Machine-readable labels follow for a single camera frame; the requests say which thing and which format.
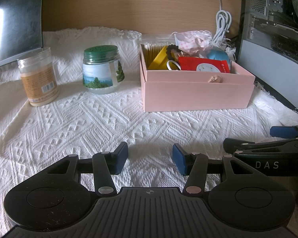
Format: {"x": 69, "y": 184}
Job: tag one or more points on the green lid glass jar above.
{"x": 99, "y": 74}

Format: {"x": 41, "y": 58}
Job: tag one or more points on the white knitted cloth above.
{"x": 89, "y": 124}

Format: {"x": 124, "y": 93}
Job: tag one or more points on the cotton swab bag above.
{"x": 151, "y": 50}

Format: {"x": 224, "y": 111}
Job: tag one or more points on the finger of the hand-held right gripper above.
{"x": 238, "y": 144}
{"x": 283, "y": 131}

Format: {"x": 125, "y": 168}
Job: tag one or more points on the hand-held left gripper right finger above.
{"x": 180, "y": 160}

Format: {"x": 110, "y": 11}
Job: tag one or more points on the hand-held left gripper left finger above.
{"x": 121, "y": 158}

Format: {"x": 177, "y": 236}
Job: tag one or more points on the black computer monitor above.
{"x": 15, "y": 17}

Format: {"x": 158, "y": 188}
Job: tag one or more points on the pink cardboard box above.
{"x": 196, "y": 96}

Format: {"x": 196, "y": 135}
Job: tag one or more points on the computer tower case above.
{"x": 268, "y": 49}

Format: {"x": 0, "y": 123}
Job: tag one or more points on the yellow plastic bowl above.
{"x": 161, "y": 58}

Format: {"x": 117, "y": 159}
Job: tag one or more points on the red foil packet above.
{"x": 188, "y": 64}

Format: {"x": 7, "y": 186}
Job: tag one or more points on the blue white tissue pack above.
{"x": 217, "y": 54}

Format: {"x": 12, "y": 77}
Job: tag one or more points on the beige ribbon bow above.
{"x": 214, "y": 79}

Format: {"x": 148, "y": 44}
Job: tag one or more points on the beige plastic jar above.
{"x": 39, "y": 84}

